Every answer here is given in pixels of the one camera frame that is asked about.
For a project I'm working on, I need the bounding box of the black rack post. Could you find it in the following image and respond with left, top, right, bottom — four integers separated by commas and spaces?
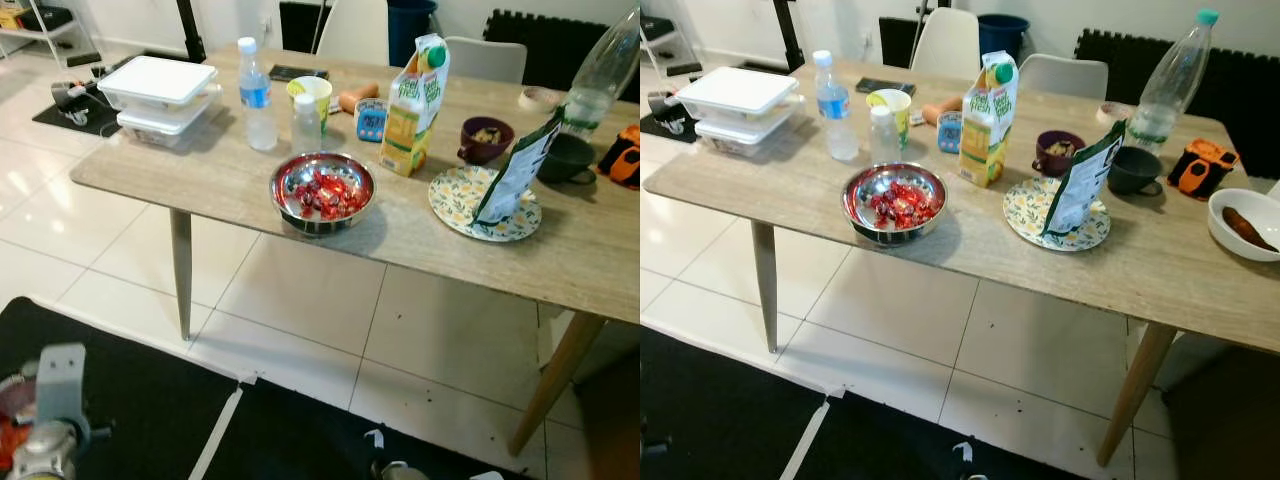
770, 0, 806, 74
175, 0, 208, 64

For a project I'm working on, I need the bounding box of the small black mat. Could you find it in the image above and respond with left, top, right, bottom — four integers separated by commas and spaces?
640, 85, 706, 143
32, 50, 126, 138

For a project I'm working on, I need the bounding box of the water bottle blue label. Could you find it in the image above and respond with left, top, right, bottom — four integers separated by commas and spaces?
237, 37, 279, 153
812, 50, 861, 163

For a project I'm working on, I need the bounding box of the brown sausage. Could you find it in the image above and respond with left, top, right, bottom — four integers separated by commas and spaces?
1222, 205, 1279, 253

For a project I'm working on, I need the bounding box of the black foam wall mat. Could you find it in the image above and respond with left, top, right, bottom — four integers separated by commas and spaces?
483, 10, 640, 106
1075, 28, 1280, 181

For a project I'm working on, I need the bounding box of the green snack bag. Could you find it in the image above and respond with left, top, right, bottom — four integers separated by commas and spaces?
473, 105, 566, 226
1040, 120, 1129, 238

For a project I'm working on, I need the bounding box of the blue digital timer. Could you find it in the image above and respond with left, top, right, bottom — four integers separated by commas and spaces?
936, 110, 966, 155
355, 98, 389, 143

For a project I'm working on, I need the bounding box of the orange black device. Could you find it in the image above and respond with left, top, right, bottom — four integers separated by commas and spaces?
1165, 138, 1241, 201
598, 124, 640, 191

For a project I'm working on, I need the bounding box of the white ceramic bowl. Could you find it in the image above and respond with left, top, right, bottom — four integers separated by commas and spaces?
1207, 188, 1280, 263

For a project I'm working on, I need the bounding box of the red candy pile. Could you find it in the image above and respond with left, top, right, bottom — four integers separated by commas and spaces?
865, 180, 941, 231
290, 170, 371, 221

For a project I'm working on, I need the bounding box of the small clear plastic bottle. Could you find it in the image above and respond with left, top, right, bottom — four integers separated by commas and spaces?
868, 105, 901, 166
292, 93, 323, 154

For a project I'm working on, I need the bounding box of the light wooden dining table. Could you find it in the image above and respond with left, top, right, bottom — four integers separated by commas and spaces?
643, 58, 1280, 468
70, 45, 640, 456

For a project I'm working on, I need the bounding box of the white shelf unit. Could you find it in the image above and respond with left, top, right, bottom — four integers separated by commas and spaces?
0, 0, 101, 69
640, 10, 703, 79

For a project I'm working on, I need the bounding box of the black foam tile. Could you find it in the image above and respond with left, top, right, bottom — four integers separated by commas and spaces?
278, 0, 326, 54
878, 15, 926, 69

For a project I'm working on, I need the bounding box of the orange wooden grinder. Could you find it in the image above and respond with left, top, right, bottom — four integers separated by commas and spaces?
921, 95, 963, 126
338, 82, 382, 114

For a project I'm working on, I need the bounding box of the grey shell chair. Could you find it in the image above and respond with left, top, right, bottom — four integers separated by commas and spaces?
1018, 53, 1109, 101
443, 36, 528, 85

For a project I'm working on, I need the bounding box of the floral plate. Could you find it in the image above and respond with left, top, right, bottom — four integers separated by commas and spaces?
428, 165, 543, 243
1003, 177, 1113, 253

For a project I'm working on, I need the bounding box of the yellow juice carton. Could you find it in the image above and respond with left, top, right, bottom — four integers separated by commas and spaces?
957, 50, 1021, 189
380, 33, 451, 178

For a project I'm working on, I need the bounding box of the maroon cup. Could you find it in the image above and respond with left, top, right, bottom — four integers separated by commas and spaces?
458, 116, 515, 166
1032, 130, 1087, 179

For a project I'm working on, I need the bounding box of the yellow paper cup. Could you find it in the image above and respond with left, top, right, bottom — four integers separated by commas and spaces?
866, 88, 913, 149
286, 76, 333, 131

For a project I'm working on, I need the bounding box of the steel bowl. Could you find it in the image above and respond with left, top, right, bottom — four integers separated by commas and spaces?
269, 152, 378, 237
842, 162, 949, 247

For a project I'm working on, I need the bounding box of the blue bin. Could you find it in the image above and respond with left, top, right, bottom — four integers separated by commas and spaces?
977, 13, 1031, 63
387, 0, 439, 69

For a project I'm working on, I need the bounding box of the dark green cup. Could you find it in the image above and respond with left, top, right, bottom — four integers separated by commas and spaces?
1107, 146, 1166, 197
537, 133, 598, 186

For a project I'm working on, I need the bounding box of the white shell chair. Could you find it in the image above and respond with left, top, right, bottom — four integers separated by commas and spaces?
910, 8, 983, 81
315, 0, 391, 67

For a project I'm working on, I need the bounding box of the white lidded food container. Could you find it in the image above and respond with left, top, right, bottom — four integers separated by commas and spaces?
97, 55, 219, 113
675, 66, 801, 123

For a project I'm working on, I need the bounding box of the white tape strip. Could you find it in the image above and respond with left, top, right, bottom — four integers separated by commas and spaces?
778, 395, 833, 480
188, 385, 246, 480

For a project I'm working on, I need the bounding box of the large clear bottle teal cap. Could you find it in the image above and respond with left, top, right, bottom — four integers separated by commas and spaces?
1125, 8, 1221, 154
560, 8, 640, 136

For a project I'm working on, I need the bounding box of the white power strip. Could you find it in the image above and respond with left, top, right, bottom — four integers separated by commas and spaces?
648, 90, 691, 131
50, 80, 101, 126

